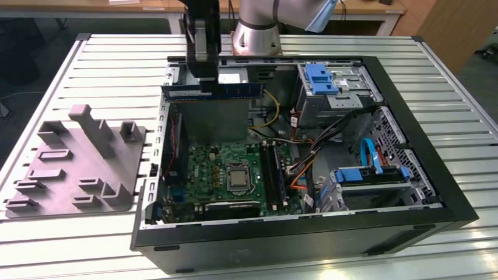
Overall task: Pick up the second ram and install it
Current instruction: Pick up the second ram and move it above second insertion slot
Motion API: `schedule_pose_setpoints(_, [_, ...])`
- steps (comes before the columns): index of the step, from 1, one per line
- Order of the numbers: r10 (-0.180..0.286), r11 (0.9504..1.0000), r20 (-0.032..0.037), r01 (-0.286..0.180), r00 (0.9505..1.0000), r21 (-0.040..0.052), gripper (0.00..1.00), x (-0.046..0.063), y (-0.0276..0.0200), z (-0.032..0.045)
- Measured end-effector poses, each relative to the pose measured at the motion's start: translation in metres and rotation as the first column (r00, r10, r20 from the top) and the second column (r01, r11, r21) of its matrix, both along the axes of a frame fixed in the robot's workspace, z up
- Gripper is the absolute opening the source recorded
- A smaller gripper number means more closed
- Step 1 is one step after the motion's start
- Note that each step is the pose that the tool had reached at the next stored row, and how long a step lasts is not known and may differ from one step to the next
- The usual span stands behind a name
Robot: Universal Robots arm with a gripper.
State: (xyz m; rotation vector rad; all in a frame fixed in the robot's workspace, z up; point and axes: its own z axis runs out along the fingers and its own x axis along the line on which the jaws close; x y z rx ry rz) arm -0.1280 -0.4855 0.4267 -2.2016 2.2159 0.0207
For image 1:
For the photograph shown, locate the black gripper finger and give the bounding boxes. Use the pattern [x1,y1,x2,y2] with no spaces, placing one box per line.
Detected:
[186,59,222,95]

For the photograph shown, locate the blue RAM stick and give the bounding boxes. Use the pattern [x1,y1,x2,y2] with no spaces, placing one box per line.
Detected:
[162,82,266,102]

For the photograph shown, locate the grey power supply unit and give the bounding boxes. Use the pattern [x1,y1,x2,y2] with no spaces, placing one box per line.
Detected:
[172,67,251,145]

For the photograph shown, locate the blue drive bay latch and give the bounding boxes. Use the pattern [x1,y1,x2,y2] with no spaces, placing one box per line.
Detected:
[305,64,339,96]

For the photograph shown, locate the green motherboard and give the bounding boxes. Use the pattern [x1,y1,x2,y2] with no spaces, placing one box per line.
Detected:
[163,141,309,218]

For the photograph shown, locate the silver CPU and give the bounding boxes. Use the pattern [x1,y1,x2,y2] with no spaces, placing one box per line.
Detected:
[227,169,251,187]

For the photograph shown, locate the CPU socket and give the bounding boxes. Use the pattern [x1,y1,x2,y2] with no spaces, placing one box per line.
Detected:
[223,163,256,196]

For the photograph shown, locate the silver metal drive cage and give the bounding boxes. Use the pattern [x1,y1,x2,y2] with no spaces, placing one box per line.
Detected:
[298,62,385,126]

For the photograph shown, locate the long wooden desk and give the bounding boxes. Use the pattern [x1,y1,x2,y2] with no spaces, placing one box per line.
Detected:
[0,0,407,37]

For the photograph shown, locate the black graphics card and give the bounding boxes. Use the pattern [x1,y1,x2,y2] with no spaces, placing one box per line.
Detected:
[194,199,262,221]

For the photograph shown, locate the grey plastic parts rack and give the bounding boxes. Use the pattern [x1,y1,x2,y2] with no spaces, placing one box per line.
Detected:
[3,104,152,219]

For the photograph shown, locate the hard disk in blue carrier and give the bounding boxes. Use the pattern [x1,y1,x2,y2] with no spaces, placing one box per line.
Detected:
[330,164,411,186]

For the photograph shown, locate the black open PC case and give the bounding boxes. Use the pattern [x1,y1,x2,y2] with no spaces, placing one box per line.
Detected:
[130,55,481,275]

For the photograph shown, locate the wooden cabinet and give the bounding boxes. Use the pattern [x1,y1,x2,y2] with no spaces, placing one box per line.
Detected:
[393,0,498,74]

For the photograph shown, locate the yellow wire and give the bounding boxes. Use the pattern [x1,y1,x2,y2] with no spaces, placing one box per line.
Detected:
[248,89,280,129]

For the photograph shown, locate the thin red wire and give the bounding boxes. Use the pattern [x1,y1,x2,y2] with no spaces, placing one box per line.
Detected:
[162,113,176,179]

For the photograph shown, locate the black cable bundle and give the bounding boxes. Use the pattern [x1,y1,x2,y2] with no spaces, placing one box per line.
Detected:
[287,106,378,173]

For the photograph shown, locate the orange wires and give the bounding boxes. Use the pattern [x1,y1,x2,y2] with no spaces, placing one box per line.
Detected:
[290,163,313,192]

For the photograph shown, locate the blue flat data cable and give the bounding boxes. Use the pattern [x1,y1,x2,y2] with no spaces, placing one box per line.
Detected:
[359,137,385,174]

